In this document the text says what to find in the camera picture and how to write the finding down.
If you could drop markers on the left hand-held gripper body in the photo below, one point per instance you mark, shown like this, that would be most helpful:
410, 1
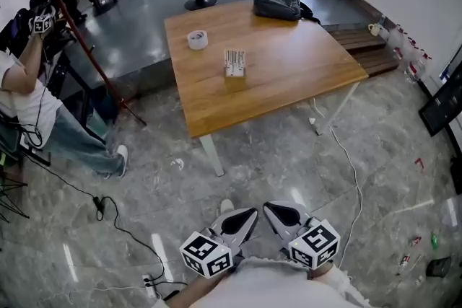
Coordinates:
206, 257

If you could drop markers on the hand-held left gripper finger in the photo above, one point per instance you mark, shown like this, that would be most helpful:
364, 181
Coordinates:
236, 223

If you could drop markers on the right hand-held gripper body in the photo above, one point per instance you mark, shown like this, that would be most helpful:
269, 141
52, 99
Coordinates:
314, 244

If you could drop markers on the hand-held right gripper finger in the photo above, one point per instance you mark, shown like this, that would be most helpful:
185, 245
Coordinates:
285, 216

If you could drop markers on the white striped card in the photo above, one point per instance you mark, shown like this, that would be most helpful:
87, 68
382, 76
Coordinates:
234, 59

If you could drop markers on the person's left forearm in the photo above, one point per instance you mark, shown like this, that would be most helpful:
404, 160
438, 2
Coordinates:
196, 290

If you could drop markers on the person's right forearm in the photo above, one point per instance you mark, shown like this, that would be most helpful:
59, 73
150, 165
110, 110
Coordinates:
325, 272

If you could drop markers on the person's white shoe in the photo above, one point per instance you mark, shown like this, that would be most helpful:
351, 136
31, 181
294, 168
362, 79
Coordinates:
226, 206

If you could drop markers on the person's white shirt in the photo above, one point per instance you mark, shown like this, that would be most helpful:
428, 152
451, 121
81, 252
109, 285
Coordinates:
274, 285

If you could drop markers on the white power strip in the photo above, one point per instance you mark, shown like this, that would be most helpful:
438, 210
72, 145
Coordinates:
149, 285

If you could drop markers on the white table leg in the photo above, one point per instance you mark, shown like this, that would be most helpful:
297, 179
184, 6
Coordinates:
212, 155
337, 108

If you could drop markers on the white paper scrap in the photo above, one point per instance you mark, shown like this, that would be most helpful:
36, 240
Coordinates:
177, 163

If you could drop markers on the small green bottle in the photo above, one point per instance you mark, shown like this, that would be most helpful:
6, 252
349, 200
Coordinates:
435, 241

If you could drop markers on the black pouch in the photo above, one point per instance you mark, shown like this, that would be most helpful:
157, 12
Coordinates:
438, 267

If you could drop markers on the small red clip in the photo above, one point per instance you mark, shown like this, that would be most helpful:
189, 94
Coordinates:
419, 163

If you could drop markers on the wooden step platform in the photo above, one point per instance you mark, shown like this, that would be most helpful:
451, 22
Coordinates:
364, 47

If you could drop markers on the clear tape roll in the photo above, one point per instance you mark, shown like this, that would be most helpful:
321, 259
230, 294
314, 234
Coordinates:
197, 40

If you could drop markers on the black monitor screen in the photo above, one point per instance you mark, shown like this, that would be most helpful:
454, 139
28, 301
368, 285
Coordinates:
442, 102

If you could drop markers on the clear water bottle red label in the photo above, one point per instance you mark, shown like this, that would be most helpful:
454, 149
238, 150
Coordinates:
415, 66
398, 52

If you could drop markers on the black tripod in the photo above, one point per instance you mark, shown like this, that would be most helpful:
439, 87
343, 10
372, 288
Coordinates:
10, 196

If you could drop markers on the white mug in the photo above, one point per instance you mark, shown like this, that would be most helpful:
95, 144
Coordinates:
374, 29

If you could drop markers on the black backpack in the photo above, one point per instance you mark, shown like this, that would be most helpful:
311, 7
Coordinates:
278, 4

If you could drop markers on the red pole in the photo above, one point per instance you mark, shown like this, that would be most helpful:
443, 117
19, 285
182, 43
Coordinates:
94, 57

